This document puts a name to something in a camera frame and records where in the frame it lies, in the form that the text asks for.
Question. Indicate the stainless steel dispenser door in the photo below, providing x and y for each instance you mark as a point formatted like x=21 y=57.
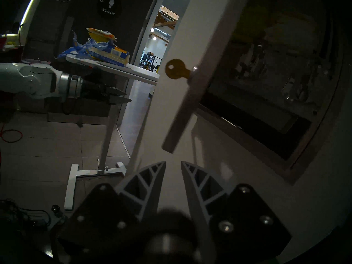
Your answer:
x=189 y=101

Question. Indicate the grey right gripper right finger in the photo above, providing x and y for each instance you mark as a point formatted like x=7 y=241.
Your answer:
x=242 y=225

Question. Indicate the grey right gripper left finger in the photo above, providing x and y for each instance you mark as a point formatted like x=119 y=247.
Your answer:
x=99 y=225

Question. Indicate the black round knob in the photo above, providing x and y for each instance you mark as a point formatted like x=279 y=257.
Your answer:
x=56 y=208

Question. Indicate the brass key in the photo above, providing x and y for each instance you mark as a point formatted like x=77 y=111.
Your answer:
x=176 y=69

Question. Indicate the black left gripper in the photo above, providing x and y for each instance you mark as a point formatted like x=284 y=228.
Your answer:
x=95 y=91

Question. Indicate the chrome dispenser lever mechanism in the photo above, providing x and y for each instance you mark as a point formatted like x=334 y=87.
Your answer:
x=251 y=62
x=295 y=88

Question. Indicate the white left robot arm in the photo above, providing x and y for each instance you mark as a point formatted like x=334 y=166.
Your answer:
x=27 y=79

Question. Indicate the black women restroom sign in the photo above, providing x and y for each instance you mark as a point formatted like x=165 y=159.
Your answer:
x=110 y=6

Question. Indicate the white table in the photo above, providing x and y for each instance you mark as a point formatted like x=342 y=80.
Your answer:
x=143 y=73

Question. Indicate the blue pad package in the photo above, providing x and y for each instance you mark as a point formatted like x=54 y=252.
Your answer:
x=107 y=54

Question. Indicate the stainless steel dispenser cabinet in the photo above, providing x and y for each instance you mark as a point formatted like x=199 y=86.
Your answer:
x=275 y=115

